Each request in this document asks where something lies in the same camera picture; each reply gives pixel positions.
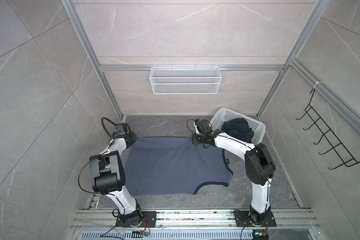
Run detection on blue-grey tank top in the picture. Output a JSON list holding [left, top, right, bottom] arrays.
[[124, 138, 233, 196]]

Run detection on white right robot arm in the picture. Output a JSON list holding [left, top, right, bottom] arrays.
[[192, 131, 276, 226]]

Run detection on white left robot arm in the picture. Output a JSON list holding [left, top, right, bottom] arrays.
[[89, 131, 144, 227]]

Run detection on dark navy tank top pile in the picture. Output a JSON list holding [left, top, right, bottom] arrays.
[[222, 118, 254, 143]]

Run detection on white plastic laundry basket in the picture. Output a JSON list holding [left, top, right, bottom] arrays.
[[210, 108, 266, 145]]

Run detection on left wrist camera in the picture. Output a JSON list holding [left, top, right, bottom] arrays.
[[114, 123, 131, 136]]

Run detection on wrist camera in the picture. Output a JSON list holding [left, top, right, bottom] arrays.
[[114, 123, 131, 136], [194, 119, 213, 135]]

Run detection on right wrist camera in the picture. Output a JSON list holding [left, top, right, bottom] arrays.
[[194, 119, 213, 135]]

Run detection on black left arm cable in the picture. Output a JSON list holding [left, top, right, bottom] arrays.
[[100, 116, 116, 139]]

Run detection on white wire mesh wall basket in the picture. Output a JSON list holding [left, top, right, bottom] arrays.
[[150, 67, 222, 95]]

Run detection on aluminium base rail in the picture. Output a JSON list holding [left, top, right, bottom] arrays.
[[69, 209, 320, 230]]

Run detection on grey slotted cable duct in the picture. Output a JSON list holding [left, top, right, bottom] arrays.
[[78, 229, 254, 240]]

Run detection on black wire hook rack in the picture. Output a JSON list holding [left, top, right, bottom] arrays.
[[296, 89, 360, 170]]

